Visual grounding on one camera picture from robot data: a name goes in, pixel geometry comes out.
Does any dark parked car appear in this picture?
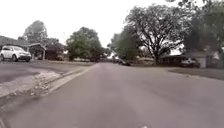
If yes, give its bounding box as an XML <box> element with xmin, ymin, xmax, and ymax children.
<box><xmin>117</xmin><ymin>58</ymin><xmax>132</xmax><ymax>67</ymax></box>

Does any dark green tree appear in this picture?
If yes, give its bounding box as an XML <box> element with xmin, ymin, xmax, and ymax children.
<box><xmin>108</xmin><ymin>26</ymin><xmax>144</xmax><ymax>62</ymax></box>

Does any round green tree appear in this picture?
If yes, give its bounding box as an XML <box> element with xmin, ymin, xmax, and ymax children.
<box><xmin>65</xmin><ymin>26</ymin><xmax>107</xmax><ymax>63</ymax></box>

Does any grey asphalt road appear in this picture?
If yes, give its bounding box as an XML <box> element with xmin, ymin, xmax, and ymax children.
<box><xmin>0</xmin><ymin>62</ymin><xmax>224</xmax><ymax>128</ymax></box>

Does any large spreading tree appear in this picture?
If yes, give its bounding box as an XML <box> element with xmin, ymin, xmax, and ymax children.
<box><xmin>124</xmin><ymin>3</ymin><xmax>194</xmax><ymax>66</ymax></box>

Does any pale concrete kerb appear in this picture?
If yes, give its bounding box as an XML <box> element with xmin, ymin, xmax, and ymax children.
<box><xmin>0</xmin><ymin>63</ymin><xmax>98</xmax><ymax>100</ymax></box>

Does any low dark house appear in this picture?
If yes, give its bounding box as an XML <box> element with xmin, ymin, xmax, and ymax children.
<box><xmin>159</xmin><ymin>50</ymin><xmax>224</xmax><ymax>70</ymax></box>

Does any low house with carport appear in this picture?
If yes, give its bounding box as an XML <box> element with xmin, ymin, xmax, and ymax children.
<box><xmin>0</xmin><ymin>35</ymin><xmax>67</xmax><ymax>62</ymax></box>

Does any tall bare-topped tree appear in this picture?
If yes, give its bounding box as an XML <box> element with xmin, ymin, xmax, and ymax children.
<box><xmin>22</xmin><ymin>19</ymin><xmax>50</xmax><ymax>44</ymax></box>

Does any grass verge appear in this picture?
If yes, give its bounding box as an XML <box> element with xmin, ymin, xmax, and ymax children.
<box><xmin>168</xmin><ymin>67</ymin><xmax>224</xmax><ymax>81</ymax></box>

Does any grey driveway pavement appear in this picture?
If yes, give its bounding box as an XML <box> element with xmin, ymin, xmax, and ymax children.
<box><xmin>0</xmin><ymin>60</ymin><xmax>94</xmax><ymax>84</ymax></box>

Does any white car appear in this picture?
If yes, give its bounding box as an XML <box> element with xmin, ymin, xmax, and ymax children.
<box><xmin>0</xmin><ymin>45</ymin><xmax>33</xmax><ymax>63</ymax></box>

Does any dense dark tree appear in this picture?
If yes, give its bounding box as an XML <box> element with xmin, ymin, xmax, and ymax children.
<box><xmin>182</xmin><ymin>0</ymin><xmax>224</xmax><ymax>54</ymax></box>

